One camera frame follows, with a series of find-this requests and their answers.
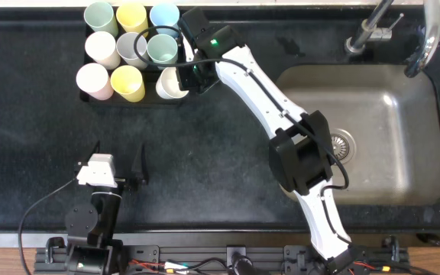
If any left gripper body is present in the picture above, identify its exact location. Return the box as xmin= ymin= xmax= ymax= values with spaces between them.
xmin=107 ymin=176 xmax=136 ymax=193

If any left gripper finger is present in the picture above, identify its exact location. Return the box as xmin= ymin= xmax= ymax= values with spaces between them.
xmin=129 ymin=142 xmax=150 ymax=186
xmin=83 ymin=140 xmax=102 ymax=163

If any pink cup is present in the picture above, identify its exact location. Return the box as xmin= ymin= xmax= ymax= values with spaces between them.
xmin=75 ymin=62 xmax=115 ymax=102

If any yellow cup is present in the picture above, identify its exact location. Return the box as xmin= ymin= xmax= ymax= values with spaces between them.
xmin=115 ymin=2 xmax=150 ymax=38
xmin=109 ymin=64 xmax=147 ymax=104

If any white cup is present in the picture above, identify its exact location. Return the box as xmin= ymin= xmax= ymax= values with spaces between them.
xmin=154 ymin=66 xmax=190 ymax=101
xmin=84 ymin=31 xmax=122 ymax=71

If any black tray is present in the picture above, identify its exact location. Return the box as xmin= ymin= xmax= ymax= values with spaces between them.
xmin=79 ymin=3 xmax=186 ymax=108

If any grey cup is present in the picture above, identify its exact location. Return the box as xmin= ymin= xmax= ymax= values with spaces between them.
xmin=115 ymin=31 xmax=150 ymax=71

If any green cup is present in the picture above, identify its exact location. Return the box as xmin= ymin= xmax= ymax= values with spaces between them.
xmin=83 ymin=2 xmax=120 ymax=38
xmin=146 ymin=34 xmax=180 ymax=71

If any blue cup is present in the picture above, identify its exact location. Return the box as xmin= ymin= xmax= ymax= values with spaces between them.
xmin=149 ymin=2 xmax=181 ymax=37

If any steel sink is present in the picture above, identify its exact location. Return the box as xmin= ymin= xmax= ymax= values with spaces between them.
xmin=274 ymin=63 xmax=440 ymax=208

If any steel tap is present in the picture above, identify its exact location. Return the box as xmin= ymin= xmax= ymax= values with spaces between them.
xmin=343 ymin=0 xmax=440 ymax=79

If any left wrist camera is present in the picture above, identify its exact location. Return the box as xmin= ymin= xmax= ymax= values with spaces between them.
xmin=76 ymin=153 xmax=118 ymax=189

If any mounting rail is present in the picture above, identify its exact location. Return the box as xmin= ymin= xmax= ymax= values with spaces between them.
xmin=34 ymin=234 xmax=410 ymax=275

